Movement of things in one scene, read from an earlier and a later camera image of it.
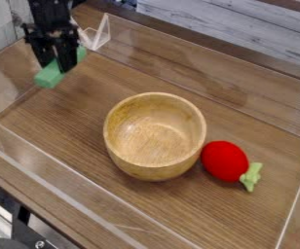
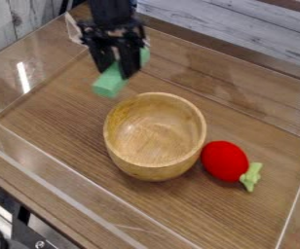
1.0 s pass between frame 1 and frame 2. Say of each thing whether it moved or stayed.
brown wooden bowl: stayed
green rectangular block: moved
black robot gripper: moved
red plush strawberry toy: stayed
